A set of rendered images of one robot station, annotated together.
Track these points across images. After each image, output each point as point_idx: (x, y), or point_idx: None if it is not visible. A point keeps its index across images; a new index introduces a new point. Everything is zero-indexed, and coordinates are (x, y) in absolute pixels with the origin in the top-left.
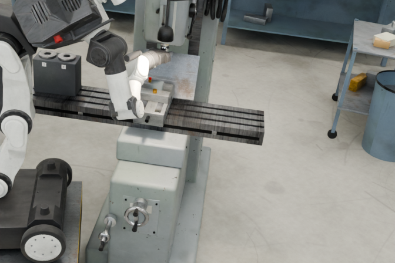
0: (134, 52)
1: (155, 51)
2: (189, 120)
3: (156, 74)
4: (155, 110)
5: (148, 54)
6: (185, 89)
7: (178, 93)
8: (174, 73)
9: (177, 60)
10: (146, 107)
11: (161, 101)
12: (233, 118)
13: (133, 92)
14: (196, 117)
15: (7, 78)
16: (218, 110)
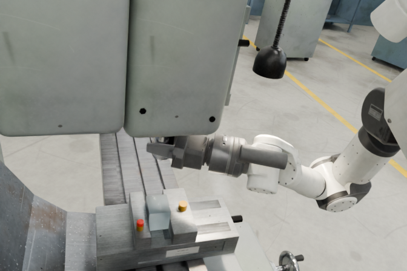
0: (261, 148)
1: (195, 141)
2: (172, 186)
3: (20, 268)
4: (214, 207)
5: (235, 138)
6: (49, 218)
7: (57, 232)
8: (20, 227)
9: (0, 205)
10: (215, 222)
11: None
12: (137, 146)
13: (312, 169)
14: (158, 182)
15: None
16: (123, 162)
